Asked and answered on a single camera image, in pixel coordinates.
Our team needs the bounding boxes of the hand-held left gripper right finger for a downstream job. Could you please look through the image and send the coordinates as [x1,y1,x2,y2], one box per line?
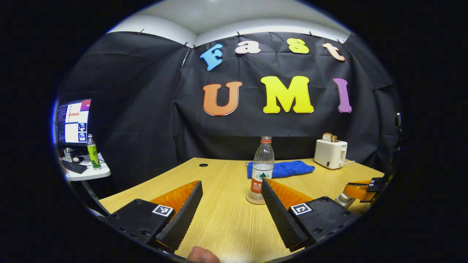
[260,178,361,252]

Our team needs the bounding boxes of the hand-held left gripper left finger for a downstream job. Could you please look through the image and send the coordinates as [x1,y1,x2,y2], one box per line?
[104,180,204,253]

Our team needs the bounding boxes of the white ceramic teacup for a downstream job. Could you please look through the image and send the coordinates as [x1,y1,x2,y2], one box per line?
[335,193,354,209]

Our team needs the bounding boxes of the round coaster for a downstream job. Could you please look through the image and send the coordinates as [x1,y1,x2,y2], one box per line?
[246,192,267,205]

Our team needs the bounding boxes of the clear plastic water bottle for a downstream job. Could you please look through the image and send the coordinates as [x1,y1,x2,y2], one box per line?
[249,136,275,202]

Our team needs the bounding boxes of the green drink bottle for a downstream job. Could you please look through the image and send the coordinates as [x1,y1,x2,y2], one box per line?
[87,134,102,171]

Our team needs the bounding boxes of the white toaster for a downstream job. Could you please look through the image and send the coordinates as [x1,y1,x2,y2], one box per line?
[314,139,348,170]

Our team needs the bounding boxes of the blue towel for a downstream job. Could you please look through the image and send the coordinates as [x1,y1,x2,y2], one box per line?
[247,160,316,179]

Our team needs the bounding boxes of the white side table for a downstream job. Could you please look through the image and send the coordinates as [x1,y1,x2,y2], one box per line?
[60,153,111,216]

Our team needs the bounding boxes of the black backdrop cloth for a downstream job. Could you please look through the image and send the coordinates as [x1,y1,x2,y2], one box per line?
[58,31,401,190]

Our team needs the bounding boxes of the black keyboard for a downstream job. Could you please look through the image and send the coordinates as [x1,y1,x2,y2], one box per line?
[61,160,88,174]

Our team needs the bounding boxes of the small white device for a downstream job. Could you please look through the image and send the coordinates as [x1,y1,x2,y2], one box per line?
[63,147,85,163]

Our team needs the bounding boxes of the computer monitor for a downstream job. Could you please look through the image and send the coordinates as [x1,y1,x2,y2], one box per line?
[56,99,92,146]

